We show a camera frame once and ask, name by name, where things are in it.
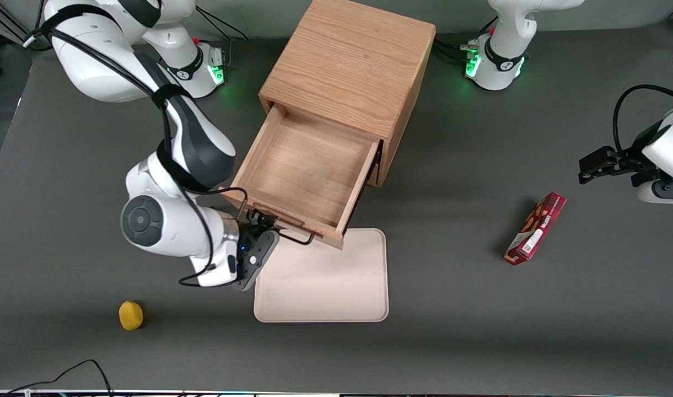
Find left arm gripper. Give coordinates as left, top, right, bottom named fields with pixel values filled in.
left=578, top=122, right=671, bottom=187

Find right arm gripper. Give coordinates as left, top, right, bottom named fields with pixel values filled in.
left=235, top=209, right=280, bottom=277

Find black metal drawer handle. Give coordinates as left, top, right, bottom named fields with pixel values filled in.
left=247, top=208, right=316, bottom=245

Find wooden drawer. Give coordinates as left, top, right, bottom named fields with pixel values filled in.
left=220, top=102, right=383, bottom=250

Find wooden drawer cabinet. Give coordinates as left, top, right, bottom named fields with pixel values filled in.
left=258, top=0, right=437, bottom=189

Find red snack box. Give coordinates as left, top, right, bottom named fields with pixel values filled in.
left=504, top=191, right=568, bottom=267

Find beige rectangular plastic tray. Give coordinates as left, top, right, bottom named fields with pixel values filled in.
left=253, top=228, right=390, bottom=323

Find yellow round sponge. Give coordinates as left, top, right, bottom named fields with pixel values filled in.
left=119, top=300, right=145, bottom=331

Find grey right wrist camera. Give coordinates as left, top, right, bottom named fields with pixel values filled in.
left=233, top=230, right=280, bottom=292

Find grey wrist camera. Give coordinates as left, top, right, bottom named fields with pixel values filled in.
left=233, top=230, right=280, bottom=292
left=637, top=180, right=673, bottom=206

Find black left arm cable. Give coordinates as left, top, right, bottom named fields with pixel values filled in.
left=613, top=39, right=673, bottom=156

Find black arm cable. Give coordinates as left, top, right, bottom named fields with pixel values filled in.
left=22, top=4, right=250, bottom=288
left=613, top=39, right=673, bottom=156

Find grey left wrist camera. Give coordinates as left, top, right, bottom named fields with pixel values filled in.
left=637, top=180, right=673, bottom=206

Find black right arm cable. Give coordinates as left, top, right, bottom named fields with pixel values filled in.
left=22, top=4, right=250, bottom=288

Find black base cables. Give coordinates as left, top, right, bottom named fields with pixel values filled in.
left=432, top=15, right=499, bottom=62
left=195, top=4, right=250, bottom=68

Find black floor cable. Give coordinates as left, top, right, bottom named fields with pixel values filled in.
left=4, top=359, right=115, bottom=397

